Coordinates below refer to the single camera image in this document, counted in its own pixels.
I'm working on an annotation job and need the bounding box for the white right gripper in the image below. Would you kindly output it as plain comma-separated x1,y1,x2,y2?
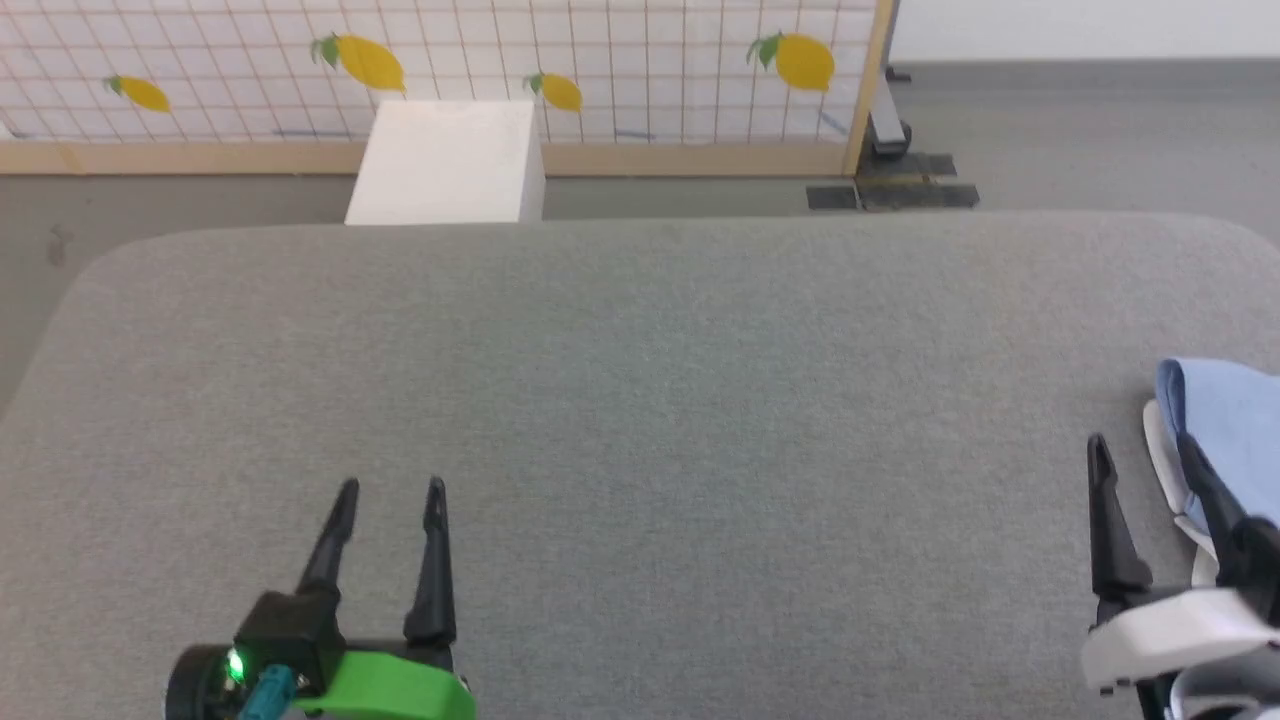
1080,432,1280,693

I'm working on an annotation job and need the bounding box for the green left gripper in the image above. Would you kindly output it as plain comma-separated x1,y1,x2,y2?
295,476,476,720

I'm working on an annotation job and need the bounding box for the light blue and white shirt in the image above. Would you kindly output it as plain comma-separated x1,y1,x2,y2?
1143,358,1280,587

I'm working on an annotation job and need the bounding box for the white box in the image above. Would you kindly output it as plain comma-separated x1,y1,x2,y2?
345,100,546,226

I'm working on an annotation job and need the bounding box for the large black floor plate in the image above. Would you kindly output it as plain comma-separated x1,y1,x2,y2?
855,152,981,213

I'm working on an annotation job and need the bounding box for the grey metal screen foot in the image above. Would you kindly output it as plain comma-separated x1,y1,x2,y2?
865,65,913,159

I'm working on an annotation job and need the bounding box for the lemon print partition screen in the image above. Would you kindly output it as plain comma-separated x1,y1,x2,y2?
0,0,898,179

